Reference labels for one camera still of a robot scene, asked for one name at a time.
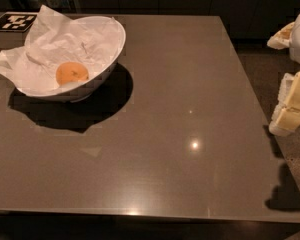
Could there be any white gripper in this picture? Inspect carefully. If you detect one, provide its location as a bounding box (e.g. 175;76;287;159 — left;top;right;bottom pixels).
267;14;300;136

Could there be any orange fruit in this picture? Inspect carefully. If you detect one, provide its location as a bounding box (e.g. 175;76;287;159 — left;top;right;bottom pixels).
56;62;89;86

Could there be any white bowl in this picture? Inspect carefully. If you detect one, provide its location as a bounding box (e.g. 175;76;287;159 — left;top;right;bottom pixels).
15;15;127;103

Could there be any white crumpled paper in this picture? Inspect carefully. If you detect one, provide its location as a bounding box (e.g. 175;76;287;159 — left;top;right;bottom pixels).
0;4;125;97

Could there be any black white marker tag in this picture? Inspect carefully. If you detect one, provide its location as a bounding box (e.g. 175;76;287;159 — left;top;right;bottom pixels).
0;12;37;33

